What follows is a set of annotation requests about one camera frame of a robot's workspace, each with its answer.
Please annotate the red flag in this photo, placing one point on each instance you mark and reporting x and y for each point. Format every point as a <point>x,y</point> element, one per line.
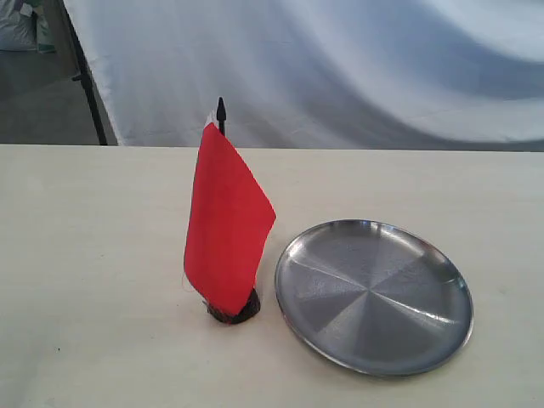
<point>230,220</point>

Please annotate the black round flag base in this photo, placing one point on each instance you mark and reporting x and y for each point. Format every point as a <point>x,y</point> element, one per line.
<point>251,308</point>

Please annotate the round stainless steel plate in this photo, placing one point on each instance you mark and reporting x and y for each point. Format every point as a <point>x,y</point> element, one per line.
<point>373,298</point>

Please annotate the white backdrop cloth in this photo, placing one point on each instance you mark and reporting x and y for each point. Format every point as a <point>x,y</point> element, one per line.
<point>422,75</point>

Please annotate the black backdrop stand pole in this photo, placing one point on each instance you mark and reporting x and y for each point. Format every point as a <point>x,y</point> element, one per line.
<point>83,76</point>

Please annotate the white sack in background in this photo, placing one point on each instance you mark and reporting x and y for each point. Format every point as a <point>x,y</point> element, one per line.
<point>24,27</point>

